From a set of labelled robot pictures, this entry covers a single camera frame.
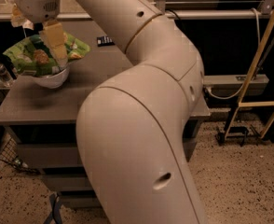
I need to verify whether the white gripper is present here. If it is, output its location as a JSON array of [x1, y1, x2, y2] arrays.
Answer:
[[10, 0, 68, 69]]

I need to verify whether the green rice chip bag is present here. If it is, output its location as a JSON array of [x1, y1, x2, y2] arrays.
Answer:
[[4, 32, 90, 77]]

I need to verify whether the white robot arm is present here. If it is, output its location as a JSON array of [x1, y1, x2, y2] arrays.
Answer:
[[13, 0, 208, 224]]

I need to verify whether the white bowl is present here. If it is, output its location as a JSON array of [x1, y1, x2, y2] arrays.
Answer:
[[32, 66, 70, 89]]

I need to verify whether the clear plastic water bottle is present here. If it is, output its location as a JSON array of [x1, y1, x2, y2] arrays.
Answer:
[[0, 63, 14, 88]]

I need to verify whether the black remote control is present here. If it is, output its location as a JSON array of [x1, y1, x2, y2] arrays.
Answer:
[[97, 35, 114, 47]]

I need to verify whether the grey drawer cabinet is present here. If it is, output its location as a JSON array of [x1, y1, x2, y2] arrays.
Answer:
[[0, 18, 212, 210]]

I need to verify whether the yellow wooden easel stand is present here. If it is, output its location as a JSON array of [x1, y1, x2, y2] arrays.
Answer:
[[216, 0, 274, 145]]

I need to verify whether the wire mesh basket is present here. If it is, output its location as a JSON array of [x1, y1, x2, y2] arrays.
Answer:
[[0, 138, 40, 175]]

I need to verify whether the white cable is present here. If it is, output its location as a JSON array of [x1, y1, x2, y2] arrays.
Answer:
[[205, 7, 261, 101]]

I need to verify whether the metal railing frame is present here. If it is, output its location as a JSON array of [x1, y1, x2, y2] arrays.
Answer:
[[0, 0, 273, 21]]

